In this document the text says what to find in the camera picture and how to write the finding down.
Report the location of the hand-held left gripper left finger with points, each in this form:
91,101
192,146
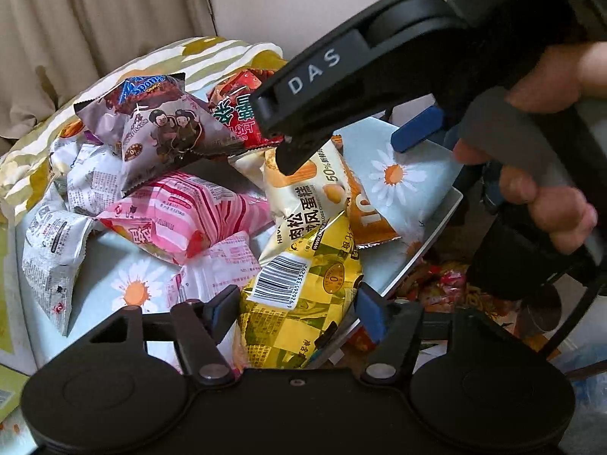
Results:
223,310

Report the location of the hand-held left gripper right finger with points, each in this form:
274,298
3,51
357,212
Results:
371,315

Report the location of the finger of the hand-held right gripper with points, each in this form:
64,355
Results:
417,130
313,80

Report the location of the yellow checked snack packet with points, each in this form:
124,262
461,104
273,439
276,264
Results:
294,322

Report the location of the cream cake snack packet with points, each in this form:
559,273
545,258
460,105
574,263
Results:
303,204

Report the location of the daisy print storage box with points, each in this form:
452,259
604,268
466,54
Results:
109,256

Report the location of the green print storage box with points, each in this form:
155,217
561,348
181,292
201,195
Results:
9,294

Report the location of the person's right hand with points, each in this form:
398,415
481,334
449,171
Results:
555,213

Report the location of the pale pink snack packet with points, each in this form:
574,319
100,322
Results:
218,265

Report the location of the red snack packet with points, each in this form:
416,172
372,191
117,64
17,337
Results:
237,118

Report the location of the pile of red yellow packets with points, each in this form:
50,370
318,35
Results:
450,284

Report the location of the orange snack packet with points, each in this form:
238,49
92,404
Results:
372,220

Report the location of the pink striped snack packet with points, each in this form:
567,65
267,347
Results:
189,208

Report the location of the purple monkey print snack packet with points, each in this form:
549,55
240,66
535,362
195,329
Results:
161,128

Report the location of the white printed snack packet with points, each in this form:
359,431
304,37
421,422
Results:
90,175
52,256

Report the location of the beige curtain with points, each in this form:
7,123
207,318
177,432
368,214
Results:
95,14

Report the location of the striped floral blanket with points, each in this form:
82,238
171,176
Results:
42,151

